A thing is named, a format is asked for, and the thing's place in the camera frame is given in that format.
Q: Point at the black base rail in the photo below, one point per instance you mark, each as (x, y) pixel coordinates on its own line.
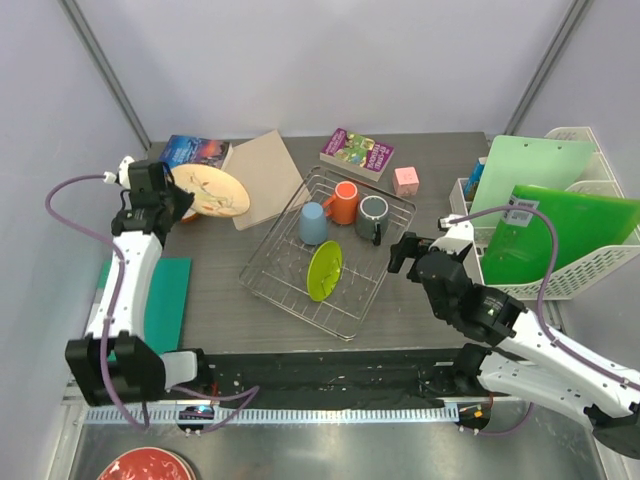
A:
(339, 380)

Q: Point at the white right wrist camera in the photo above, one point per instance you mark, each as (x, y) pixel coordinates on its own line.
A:
(458, 236)

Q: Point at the blue plastic cup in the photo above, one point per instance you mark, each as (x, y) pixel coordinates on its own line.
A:
(313, 226)

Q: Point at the teal notebook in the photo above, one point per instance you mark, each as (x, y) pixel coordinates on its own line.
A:
(164, 314)

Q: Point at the beige floral plate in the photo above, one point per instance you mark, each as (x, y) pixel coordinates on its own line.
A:
(216, 193)

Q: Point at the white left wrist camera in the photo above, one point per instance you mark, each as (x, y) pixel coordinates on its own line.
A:
(121, 175)

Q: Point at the light green clipboard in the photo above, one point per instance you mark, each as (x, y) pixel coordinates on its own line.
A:
(540, 162)

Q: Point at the white plastic file organizer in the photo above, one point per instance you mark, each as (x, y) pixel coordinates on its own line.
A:
(574, 278)

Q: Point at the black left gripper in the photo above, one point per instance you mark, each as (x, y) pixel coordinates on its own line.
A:
(185, 201)

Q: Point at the metal wire dish rack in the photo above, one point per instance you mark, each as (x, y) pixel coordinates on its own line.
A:
(277, 271)

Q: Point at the bright green folder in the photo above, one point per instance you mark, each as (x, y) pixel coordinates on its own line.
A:
(520, 248)

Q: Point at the grey mug black handle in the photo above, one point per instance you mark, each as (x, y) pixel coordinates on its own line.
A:
(372, 219)

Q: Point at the beige notebook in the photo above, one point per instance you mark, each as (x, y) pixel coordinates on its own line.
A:
(268, 173)

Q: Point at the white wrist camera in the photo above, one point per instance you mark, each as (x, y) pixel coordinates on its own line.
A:
(121, 175)
(458, 236)

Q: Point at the orange mug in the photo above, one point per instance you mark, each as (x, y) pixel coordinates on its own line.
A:
(341, 206)

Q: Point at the lime green plate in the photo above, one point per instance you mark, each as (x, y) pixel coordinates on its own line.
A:
(324, 271)

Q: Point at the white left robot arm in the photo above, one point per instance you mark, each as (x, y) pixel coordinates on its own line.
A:
(112, 363)

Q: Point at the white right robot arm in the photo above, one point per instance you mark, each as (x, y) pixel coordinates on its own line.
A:
(512, 351)

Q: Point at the blue fantasy book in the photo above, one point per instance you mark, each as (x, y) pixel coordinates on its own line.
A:
(183, 149)

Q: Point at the pink cube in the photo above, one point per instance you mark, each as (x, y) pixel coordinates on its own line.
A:
(405, 181)

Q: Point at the blue small book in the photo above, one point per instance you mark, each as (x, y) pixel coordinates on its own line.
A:
(470, 188)

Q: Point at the orange and white bowl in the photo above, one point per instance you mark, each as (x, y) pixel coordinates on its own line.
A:
(189, 216)

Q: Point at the purple children's book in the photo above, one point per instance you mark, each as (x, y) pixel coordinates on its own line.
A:
(356, 153)

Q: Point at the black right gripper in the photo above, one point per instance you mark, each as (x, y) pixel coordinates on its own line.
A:
(409, 246)

